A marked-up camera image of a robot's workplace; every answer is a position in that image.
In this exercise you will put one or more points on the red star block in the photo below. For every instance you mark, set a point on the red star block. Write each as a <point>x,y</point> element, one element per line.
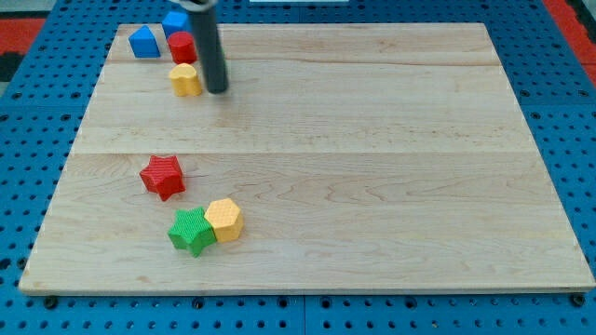
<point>163,176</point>

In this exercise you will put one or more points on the wooden board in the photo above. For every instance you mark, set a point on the wooden board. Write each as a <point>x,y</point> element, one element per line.
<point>365,158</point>

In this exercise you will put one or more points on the yellow heart block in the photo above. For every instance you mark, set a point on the yellow heart block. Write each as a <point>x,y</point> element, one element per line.
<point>184,80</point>

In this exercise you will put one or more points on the yellow hexagon block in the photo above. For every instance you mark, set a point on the yellow hexagon block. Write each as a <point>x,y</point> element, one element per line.
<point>226,219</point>

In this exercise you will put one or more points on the red cylinder block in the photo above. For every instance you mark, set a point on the red cylinder block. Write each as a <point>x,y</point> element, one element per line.
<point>182,47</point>

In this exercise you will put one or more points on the blue cube block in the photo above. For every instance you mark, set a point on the blue cube block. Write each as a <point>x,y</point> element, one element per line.
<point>174,22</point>

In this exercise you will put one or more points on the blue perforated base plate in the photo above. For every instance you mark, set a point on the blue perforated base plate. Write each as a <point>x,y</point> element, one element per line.
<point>44,103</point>

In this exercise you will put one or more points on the green star block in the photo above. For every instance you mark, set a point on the green star block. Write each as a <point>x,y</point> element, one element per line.
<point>191,231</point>

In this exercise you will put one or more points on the blue pentagon block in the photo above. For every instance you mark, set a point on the blue pentagon block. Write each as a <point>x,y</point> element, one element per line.
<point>143,43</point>

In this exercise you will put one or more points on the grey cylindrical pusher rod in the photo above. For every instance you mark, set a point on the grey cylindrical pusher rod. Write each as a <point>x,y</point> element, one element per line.
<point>203,22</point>

